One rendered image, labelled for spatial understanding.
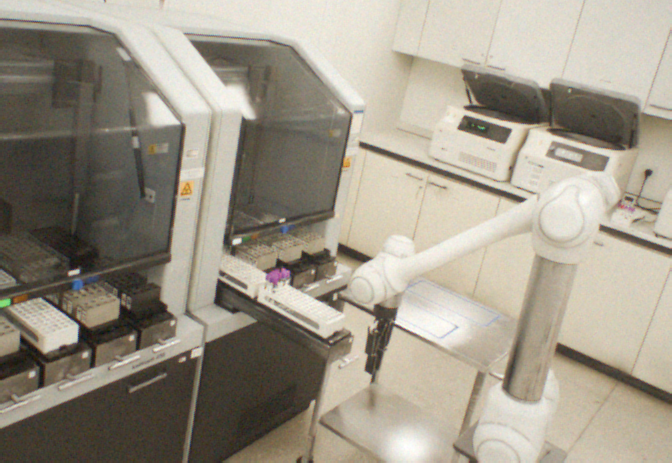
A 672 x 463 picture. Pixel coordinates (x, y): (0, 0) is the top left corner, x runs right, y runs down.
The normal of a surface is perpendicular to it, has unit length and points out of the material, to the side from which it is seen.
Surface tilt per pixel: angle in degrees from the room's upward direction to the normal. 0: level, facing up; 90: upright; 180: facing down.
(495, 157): 90
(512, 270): 90
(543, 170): 90
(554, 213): 84
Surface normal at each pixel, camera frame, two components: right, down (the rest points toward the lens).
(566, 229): -0.49, 0.04
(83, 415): 0.79, 0.33
